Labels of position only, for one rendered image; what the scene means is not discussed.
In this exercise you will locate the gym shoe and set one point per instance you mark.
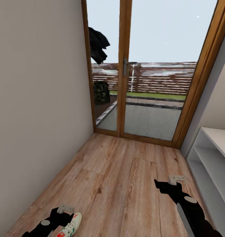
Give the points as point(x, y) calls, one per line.
point(71, 227)

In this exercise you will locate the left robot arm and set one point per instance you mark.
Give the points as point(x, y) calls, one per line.
point(47, 226)

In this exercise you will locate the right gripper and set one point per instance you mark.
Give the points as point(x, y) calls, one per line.
point(166, 188)

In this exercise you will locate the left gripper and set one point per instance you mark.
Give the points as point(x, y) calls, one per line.
point(63, 218)

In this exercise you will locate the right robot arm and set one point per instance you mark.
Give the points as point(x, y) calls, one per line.
point(190, 211)

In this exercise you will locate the door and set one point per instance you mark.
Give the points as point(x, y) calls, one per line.
point(148, 63)

